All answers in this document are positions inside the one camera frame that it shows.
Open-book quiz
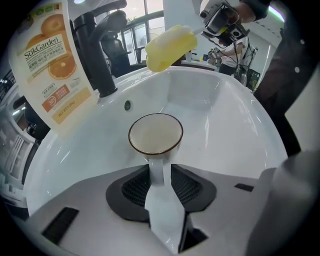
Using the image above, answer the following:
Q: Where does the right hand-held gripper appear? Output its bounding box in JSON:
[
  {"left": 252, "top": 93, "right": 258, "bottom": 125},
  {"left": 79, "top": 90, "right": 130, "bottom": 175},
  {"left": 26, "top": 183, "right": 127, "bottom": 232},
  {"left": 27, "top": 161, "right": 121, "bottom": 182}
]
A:
[{"left": 199, "top": 0, "right": 250, "bottom": 48}]

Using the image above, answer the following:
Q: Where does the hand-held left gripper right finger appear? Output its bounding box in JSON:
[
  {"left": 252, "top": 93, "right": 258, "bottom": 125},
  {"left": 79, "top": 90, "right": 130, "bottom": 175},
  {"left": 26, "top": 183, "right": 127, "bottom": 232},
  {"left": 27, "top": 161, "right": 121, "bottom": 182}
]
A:
[{"left": 170, "top": 163, "right": 261, "bottom": 256}]

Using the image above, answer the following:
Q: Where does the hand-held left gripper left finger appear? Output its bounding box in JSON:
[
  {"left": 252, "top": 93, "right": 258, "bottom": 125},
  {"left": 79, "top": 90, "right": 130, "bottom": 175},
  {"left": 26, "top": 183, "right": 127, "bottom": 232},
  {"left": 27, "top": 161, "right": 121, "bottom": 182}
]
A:
[{"left": 28, "top": 164, "right": 174, "bottom": 256}]

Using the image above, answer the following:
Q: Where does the yellow sponge brush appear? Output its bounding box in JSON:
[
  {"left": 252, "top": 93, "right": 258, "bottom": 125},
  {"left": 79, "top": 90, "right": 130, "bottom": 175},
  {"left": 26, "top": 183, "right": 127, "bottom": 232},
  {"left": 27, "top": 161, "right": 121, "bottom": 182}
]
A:
[{"left": 144, "top": 24, "right": 205, "bottom": 74}]

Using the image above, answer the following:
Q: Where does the cream cup with brown rim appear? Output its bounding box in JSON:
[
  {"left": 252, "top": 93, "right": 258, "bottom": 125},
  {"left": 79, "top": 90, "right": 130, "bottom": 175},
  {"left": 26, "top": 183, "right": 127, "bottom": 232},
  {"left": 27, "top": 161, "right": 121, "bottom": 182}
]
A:
[{"left": 128, "top": 112, "right": 184, "bottom": 188}]

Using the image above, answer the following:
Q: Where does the person's right forearm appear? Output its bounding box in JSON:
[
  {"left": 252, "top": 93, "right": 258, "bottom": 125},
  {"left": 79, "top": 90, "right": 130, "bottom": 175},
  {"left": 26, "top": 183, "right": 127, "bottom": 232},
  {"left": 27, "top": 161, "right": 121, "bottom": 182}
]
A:
[{"left": 234, "top": 1, "right": 256, "bottom": 25}]

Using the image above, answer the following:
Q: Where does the person's black shirt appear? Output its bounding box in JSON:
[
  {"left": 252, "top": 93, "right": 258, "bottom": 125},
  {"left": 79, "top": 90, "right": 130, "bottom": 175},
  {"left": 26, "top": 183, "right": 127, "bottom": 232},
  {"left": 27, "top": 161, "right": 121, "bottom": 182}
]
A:
[{"left": 239, "top": 0, "right": 320, "bottom": 157}]

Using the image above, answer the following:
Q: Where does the white ceramic sink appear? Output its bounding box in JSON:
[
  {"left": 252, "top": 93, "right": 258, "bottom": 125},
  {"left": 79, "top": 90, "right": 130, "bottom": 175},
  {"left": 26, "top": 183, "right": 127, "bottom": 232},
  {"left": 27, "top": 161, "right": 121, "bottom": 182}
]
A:
[{"left": 24, "top": 66, "right": 288, "bottom": 226}]

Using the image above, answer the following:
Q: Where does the black office chair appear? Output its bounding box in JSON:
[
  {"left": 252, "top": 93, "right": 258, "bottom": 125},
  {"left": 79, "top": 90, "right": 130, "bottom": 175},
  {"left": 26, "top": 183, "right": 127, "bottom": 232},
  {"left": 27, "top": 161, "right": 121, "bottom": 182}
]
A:
[{"left": 101, "top": 9, "right": 148, "bottom": 76}]

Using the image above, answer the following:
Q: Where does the black sink faucet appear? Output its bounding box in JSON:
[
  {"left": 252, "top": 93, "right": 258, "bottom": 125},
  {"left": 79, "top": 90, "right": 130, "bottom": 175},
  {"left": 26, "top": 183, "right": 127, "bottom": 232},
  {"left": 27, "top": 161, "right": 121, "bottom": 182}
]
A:
[{"left": 72, "top": 0, "right": 128, "bottom": 99}]

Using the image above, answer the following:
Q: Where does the soap bottle with orange label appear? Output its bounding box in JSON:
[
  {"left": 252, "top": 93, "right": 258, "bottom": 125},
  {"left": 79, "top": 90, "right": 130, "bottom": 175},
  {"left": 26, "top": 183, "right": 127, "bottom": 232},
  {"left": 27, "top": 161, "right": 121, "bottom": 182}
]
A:
[{"left": 8, "top": 0, "right": 99, "bottom": 138}]

